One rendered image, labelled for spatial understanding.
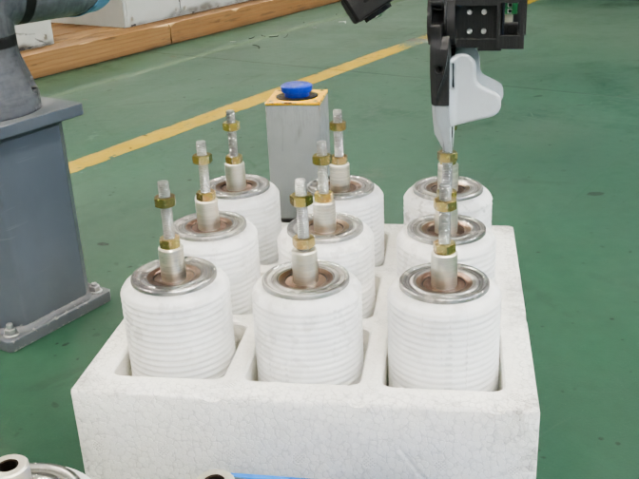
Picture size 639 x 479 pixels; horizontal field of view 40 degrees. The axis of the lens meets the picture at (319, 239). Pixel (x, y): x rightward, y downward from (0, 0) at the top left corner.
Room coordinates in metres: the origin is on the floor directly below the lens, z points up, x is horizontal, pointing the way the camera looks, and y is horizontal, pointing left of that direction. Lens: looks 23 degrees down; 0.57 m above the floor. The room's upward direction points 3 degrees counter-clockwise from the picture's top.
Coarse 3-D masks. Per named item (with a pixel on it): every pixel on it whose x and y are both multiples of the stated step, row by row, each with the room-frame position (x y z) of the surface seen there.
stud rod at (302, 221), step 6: (300, 180) 0.68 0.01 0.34; (300, 186) 0.68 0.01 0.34; (306, 186) 0.68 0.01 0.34; (300, 192) 0.68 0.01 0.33; (306, 192) 0.68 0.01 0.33; (300, 210) 0.68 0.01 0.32; (306, 210) 0.68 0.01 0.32; (300, 216) 0.68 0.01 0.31; (306, 216) 0.68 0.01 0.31; (300, 222) 0.68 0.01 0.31; (306, 222) 0.68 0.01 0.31; (300, 228) 0.68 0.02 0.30; (306, 228) 0.68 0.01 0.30; (300, 234) 0.68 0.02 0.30; (306, 234) 0.68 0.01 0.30
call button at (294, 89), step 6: (282, 84) 1.10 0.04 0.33; (288, 84) 1.10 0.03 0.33; (294, 84) 1.09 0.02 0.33; (300, 84) 1.09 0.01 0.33; (306, 84) 1.09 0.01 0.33; (282, 90) 1.09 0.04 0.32; (288, 90) 1.08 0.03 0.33; (294, 90) 1.08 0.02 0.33; (300, 90) 1.08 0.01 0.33; (306, 90) 1.08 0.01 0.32; (288, 96) 1.08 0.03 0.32; (294, 96) 1.08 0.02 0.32; (300, 96) 1.08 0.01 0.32; (306, 96) 1.09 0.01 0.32
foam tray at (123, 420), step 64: (384, 256) 0.95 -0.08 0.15; (512, 256) 0.87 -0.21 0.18; (384, 320) 0.73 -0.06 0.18; (512, 320) 0.72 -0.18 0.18; (128, 384) 0.64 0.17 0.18; (192, 384) 0.64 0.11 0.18; (256, 384) 0.63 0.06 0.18; (320, 384) 0.63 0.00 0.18; (384, 384) 0.65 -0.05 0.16; (512, 384) 0.61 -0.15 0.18; (128, 448) 0.63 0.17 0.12; (192, 448) 0.62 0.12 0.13; (256, 448) 0.61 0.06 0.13; (320, 448) 0.60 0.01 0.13; (384, 448) 0.59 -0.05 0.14; (448, 448) 0.58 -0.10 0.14; (512, 448) 0.58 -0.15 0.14
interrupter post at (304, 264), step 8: (312, 248) 0.68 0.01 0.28; (296, 256) 0.67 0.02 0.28; (304, 256) 0.67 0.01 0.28; (312, 256) 0.67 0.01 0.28; (296, 264) 0.67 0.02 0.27; (304, 264) 0.67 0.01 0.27; (312, 264) 0.67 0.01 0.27; (296, 272) 0.67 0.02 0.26; (304, 272) 0.67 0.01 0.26; (312, 272) 0.67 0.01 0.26; (296, 280) 0.67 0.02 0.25; (304, 280) 0.67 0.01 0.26; (312, 280) 0.67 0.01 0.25
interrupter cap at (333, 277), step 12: (288, 264) 0.71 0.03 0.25; (324, 264) 0.71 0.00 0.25; (336, 264) 0.70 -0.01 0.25; (264, 276) 0.69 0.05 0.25; (276, 276) 0.69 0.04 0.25; (288, 276) 0.69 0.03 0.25; (324, 276) 0.69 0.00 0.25; (336, 276) 0.68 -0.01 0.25; (348, 276) 0.68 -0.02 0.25; (264, 288) 0.67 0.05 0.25; (276, 288) 0.66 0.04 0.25; (288, 288) 0.66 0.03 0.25; (300, 288) 0.67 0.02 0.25; (312, 288) 0.66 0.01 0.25; (324, 288) 0.66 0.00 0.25; (336, 288) 0.65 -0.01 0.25
